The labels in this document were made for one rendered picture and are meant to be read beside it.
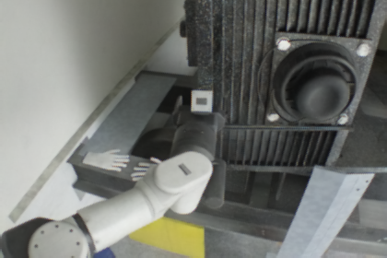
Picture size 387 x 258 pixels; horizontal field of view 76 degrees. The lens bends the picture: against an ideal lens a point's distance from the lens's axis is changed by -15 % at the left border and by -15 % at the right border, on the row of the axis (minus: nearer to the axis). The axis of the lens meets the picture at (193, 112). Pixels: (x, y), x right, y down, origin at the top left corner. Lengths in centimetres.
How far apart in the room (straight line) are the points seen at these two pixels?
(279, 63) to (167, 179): 46
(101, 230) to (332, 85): 60
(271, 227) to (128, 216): 107
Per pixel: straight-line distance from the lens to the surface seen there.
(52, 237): 40
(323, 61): 76
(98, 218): 44
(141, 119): 163
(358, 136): 128
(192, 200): 53
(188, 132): 57
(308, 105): 77
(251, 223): 145
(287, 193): 127
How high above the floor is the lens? 167
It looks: 38 degrees down
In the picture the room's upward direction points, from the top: 3 degrees counter-clockwise
